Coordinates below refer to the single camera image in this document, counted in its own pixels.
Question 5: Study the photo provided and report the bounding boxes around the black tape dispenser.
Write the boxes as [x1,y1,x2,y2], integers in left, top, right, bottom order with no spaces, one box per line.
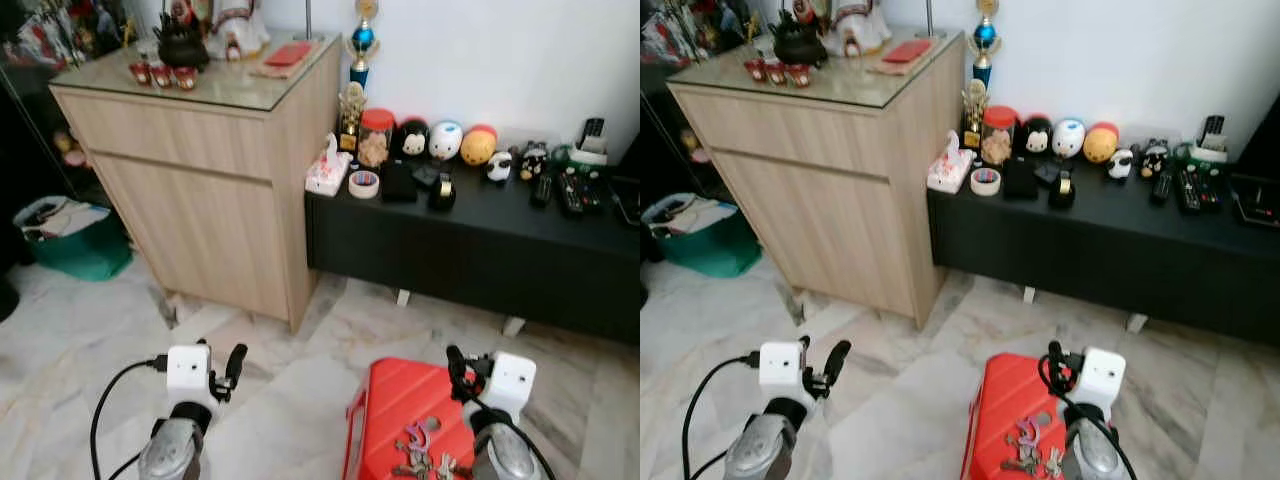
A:
[1047,169,1079,212]
[427,171,458,214]

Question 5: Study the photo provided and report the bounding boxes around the green storage bin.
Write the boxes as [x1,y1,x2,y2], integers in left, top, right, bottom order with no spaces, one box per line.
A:
[14,195,134,282]
[640,192,762,279]

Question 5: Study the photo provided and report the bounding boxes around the black cast iron teapot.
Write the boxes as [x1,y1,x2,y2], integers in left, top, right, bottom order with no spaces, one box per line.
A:
[154,11,212,74]
[771,9,830,70]

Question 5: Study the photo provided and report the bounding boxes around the tall trophy with blue ball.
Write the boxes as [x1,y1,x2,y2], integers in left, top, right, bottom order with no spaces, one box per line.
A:
[346,0,382,90]
[971,0,1002,90]

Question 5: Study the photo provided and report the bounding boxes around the white round plush toy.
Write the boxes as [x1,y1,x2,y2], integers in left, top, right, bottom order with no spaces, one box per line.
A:
[1051,117,1088,161]
[428,120,465,163]

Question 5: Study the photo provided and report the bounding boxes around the flat red packet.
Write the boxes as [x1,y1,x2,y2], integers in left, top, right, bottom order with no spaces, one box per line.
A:
[882,39,934,66]
[264,42,314,70]

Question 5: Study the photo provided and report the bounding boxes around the black round mouse plush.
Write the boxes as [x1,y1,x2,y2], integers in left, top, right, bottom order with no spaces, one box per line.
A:
[391,117,432,162]
[1017,114,1055,159]

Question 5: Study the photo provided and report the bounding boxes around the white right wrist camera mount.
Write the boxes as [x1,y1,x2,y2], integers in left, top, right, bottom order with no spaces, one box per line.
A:
[487,352,538,417]
[1080,347,1128,412]

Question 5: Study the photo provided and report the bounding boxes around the light wooden cabinet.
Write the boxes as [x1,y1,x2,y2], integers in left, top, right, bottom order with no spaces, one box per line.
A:
[50,35,344,334]
[665,30,967,331]

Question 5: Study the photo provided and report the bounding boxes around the white pink tissue box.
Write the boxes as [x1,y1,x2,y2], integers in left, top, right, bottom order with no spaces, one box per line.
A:
[305,133,354,198]
[926,130,977,194]

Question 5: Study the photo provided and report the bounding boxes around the yellow round plush toy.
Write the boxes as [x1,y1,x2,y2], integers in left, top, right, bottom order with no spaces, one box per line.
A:
[1082,121,1122,166]
[460,124,500,168]

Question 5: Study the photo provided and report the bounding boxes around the small gold trophy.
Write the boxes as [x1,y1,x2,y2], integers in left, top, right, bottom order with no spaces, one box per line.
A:
[961,79,991,151]
[338,82,368,154]

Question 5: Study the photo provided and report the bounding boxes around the red plastic stool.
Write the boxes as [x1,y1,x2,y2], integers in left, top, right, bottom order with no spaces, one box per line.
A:
[343,357,483,480]
[960,352,1079,480]

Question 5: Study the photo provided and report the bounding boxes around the cordless phone with white base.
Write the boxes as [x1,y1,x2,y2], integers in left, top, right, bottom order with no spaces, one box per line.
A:
[1189,114,1232,164]
[569,117,612,167]

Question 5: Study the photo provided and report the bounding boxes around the white ceramic figurine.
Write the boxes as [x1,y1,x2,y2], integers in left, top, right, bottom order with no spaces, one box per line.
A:
[205,0,272,62]
[825,0,894,58]

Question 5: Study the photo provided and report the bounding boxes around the small black box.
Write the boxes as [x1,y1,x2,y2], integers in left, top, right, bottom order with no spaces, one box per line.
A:
[1003,158,1042,201]
[380,160,420,204]

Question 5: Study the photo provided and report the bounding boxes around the black white animal figurine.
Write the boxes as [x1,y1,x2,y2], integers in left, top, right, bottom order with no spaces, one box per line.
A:
[517,140,550,184]
[1140,138,1172,182]

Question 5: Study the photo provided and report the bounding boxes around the clear jar with red lid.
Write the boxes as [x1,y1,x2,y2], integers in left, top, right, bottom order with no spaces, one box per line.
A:
[981,105,1020,167]
[357,108,396,170]

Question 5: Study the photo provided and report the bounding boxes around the bunch of keys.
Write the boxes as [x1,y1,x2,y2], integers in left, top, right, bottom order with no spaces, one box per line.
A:
[1003,414,1067,479]
[393,418,473,480]

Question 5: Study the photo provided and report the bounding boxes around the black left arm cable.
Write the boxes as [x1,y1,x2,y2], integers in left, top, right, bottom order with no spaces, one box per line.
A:
[90,357,169,480]
[682,352,763,480]

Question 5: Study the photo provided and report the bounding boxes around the black low sideboard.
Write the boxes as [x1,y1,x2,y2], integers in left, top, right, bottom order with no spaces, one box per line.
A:
[305,165,641,347]
[925,163,1280,347]

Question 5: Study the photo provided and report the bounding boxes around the small wooden tray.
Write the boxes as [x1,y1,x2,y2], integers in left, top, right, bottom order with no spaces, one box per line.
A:
[248,40,323,81]
[866,38,943,77]

